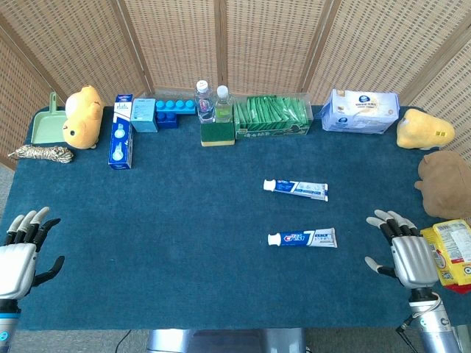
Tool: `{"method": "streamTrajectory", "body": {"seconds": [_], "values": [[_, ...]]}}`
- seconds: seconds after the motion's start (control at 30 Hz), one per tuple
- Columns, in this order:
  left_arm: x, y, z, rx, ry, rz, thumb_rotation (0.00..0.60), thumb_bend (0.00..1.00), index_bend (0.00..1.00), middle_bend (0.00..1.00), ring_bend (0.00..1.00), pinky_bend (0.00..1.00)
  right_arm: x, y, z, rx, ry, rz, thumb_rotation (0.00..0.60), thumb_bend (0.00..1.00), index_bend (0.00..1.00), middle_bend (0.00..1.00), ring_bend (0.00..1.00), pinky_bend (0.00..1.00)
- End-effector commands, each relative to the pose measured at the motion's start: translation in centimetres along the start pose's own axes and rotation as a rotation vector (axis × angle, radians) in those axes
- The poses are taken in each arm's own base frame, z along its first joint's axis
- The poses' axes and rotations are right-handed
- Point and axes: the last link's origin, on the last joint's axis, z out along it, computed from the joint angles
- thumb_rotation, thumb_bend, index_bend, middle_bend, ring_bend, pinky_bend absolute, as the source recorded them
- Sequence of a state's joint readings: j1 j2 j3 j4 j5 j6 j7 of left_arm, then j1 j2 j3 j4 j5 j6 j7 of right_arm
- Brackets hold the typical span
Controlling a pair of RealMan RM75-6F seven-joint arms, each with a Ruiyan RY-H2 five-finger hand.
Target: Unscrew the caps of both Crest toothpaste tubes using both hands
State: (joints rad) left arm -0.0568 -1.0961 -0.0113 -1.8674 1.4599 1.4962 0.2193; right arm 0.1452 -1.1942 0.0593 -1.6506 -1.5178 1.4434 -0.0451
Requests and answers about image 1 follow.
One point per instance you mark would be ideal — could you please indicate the green drink bottle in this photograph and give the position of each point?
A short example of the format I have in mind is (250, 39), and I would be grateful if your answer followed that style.
(223, 110)

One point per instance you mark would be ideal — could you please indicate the clear bottle with purple label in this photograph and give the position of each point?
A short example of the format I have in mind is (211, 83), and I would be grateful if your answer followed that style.
(205, 106)

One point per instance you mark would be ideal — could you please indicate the yellow snack bag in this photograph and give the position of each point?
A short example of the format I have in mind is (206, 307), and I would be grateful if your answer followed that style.
(452, 250)

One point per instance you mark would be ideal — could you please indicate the dark blue Crest toothpaste tube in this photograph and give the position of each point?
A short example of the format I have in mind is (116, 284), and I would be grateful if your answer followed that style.
(294, 238)

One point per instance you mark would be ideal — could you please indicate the light blue cardboard box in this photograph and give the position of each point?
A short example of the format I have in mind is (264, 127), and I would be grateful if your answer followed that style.
(144, 114)

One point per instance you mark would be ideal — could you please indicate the white tissue pack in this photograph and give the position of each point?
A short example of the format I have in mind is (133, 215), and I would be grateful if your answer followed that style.
(357, 110)

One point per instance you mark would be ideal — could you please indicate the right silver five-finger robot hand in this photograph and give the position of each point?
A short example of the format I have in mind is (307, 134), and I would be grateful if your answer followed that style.
(414, 261)

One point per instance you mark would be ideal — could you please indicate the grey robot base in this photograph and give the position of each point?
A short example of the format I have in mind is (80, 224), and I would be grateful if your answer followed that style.
(221, 340)

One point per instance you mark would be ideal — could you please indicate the blue white small box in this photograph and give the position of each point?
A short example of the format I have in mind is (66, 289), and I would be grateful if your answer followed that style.
(120, 139)

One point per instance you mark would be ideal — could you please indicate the blue table carpet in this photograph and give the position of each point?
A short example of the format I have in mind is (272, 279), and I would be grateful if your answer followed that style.
(184, 220)

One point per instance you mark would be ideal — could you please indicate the brown plush toy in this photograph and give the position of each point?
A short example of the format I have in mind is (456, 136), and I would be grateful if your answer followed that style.
(449, 184)

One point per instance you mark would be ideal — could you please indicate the green tea sachet box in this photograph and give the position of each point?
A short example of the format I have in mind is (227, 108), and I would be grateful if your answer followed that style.
(272, 114)

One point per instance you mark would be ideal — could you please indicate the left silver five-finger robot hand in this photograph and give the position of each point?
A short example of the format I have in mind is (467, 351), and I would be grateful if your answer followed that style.
(16, 268)

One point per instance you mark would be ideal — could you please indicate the long light blue toy brick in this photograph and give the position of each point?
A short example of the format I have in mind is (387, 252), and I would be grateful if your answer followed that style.
(174, 107)

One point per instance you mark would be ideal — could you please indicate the light blue Crest toothpaste tube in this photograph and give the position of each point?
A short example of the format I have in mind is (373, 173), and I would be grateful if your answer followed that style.
(294, 187)

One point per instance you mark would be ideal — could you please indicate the woven rattan folding screen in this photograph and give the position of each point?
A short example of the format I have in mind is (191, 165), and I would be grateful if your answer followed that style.
(257, 36)

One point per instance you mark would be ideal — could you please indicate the green plastic dustpan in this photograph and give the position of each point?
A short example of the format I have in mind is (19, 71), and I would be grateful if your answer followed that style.
(46, 127)

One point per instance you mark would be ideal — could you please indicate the green and yellow sponge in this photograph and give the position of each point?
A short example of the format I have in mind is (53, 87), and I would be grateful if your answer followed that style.
(217, 132)

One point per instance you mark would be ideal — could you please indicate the yellow plush toy with tag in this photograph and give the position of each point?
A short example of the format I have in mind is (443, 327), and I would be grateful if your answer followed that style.
(423, 130)

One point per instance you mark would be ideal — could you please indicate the yellow chick plush toy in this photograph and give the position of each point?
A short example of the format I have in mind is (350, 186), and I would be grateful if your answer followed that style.
(82, 121)

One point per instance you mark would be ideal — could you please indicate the dark blue toy brick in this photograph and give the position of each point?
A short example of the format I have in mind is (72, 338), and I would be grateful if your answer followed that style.
(167, 121)

